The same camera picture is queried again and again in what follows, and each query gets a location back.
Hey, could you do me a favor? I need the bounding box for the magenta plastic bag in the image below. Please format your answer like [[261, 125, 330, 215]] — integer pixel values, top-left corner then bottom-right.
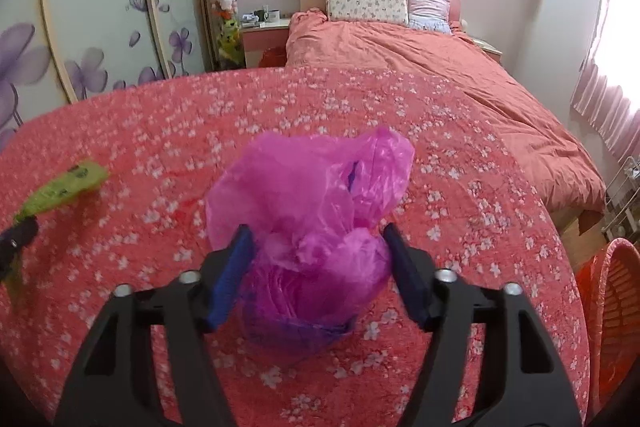
[[205, 126, 417, 353]]

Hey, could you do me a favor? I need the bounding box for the white floral pillow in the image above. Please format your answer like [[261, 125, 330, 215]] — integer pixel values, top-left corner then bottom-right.
[[325, 0, 410, 28]]

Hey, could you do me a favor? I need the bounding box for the green snack wrapper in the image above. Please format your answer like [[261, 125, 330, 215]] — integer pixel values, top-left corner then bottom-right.
[[5, 159, 110, 308]]

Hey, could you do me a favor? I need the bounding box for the red shopping bag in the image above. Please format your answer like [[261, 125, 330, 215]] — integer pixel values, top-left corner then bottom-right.
[[260, 47, 287, 68]]

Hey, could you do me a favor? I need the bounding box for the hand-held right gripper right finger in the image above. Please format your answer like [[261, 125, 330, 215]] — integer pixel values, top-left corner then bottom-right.
[[382, 223, 583, 427]]

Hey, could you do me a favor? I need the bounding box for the floral sliding wardrobe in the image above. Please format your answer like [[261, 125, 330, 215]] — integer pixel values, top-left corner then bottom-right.
[[0, 0, 213, 152]]

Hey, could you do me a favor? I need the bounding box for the pink nightstand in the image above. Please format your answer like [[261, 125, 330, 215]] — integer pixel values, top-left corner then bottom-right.
[[470, 36, 503, 66], [241, 18, 292, 68]]

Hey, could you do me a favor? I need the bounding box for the pink striped pillow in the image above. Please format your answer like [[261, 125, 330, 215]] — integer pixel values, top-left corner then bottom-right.
[[407, 0, 453, 35]]

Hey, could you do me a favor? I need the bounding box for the pink floral tablecloth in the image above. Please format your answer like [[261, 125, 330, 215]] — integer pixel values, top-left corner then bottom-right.
[[0, 66, 591, 427]]

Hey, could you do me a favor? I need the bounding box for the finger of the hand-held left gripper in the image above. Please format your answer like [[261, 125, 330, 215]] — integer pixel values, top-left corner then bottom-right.
[[0, 217, 40, 280]]

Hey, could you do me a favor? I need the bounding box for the red plastic basket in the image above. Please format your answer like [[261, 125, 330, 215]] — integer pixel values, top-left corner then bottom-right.
[[575, 238, 640, 423]]

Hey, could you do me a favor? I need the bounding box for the bed with salmon duvet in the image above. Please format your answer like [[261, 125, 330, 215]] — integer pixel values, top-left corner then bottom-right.
[[284, 7, 608, 238]]

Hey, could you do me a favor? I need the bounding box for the pink curtain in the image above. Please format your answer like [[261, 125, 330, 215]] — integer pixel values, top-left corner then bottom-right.
[[570, 0, 640, 168]]

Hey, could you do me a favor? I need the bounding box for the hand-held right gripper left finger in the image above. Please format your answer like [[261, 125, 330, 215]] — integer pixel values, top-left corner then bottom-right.
[[52, 224, 257, 427]]

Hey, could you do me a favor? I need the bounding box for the white wire rack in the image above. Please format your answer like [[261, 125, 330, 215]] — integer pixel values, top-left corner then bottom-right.
[[602, 157, 640, 243]]

